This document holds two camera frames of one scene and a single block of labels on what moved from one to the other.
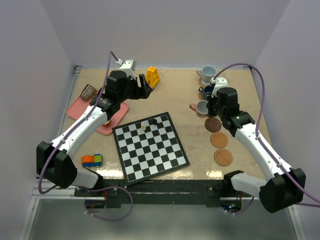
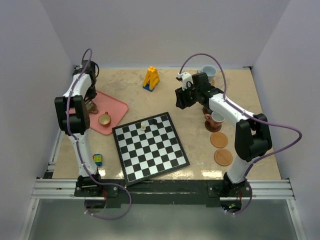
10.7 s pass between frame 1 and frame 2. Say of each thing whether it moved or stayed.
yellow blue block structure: stayed
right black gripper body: moved
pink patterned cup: moved
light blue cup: stayed
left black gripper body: moved
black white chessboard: stayed
